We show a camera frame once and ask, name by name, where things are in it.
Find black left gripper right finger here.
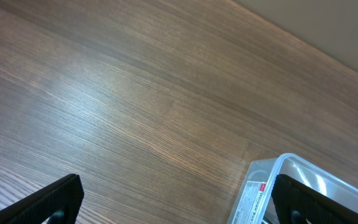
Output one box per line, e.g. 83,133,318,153
272,174,358,224

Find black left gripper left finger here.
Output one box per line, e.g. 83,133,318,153
0,174,84,224

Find clear plastic container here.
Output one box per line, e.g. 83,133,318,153
227,153,358,224

